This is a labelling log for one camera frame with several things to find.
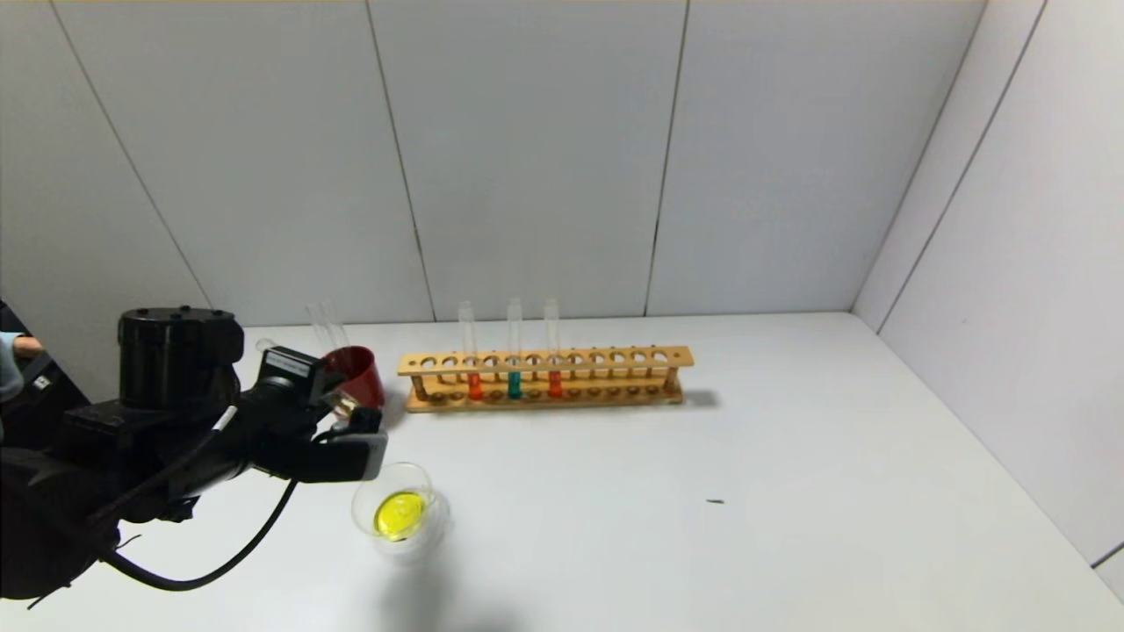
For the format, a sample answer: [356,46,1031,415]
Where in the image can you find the red pigment glass test tube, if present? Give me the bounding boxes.
[458,301,484,402]
[544,298,564,399]

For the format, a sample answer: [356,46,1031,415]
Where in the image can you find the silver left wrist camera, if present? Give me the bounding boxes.
[259,347,324,398]

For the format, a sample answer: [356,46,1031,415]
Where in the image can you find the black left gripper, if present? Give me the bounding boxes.
[232,345,349,450]

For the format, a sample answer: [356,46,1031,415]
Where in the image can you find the teal pigment glass test tube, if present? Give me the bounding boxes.
[506,298,524,401]

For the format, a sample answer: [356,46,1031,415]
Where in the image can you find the light blue bystander sleeve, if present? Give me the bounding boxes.
[0,334,25,405]

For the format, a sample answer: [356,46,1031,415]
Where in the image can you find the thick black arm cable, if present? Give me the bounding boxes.
[101,478,299,592]

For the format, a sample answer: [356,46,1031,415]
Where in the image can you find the wooden test tube rack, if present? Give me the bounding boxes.
[397,345,695,413]

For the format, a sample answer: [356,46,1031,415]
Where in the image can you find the black furniture beside table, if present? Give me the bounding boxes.
[0,298,90,453]

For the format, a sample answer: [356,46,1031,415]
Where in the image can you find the clear glass dish with spout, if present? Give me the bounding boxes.
[351,462,453,559]

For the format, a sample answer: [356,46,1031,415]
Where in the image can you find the dark red plastic cup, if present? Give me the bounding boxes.
[320,345,386,410]

